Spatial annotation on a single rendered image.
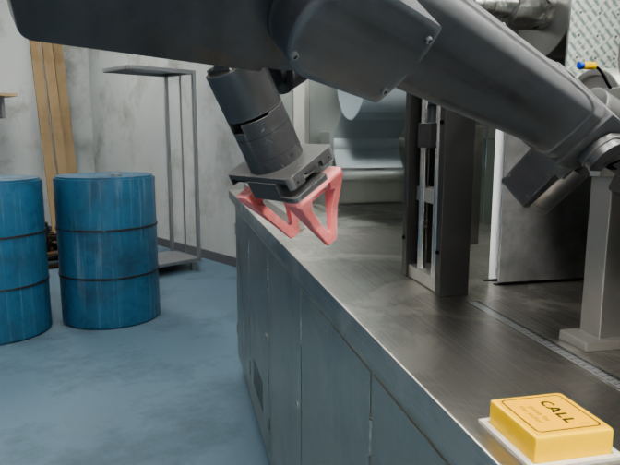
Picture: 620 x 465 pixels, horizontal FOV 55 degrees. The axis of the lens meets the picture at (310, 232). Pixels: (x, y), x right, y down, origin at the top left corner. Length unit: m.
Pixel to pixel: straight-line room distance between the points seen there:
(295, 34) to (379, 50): 0.04
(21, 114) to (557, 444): 7.30
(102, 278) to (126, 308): 0.24
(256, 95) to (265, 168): 0.07
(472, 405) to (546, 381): 0.11
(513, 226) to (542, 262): 0.09
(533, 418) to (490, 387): 0.12
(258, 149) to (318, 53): 0.37
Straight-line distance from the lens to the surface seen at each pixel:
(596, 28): 0.95
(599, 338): 0.80
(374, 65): 0.24
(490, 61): 0.36
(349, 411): 1.02
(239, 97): 0.56
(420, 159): 1.03
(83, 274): 3.75
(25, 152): 7.59
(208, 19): 0.21
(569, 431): 0.53
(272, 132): 0.57
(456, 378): 0.66
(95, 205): 3.65
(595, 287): 0.79
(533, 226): 1.08
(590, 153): 0.55
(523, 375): 0.69
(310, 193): 0.57
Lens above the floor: 1.15
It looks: 9 degrees down
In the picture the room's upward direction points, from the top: straight up
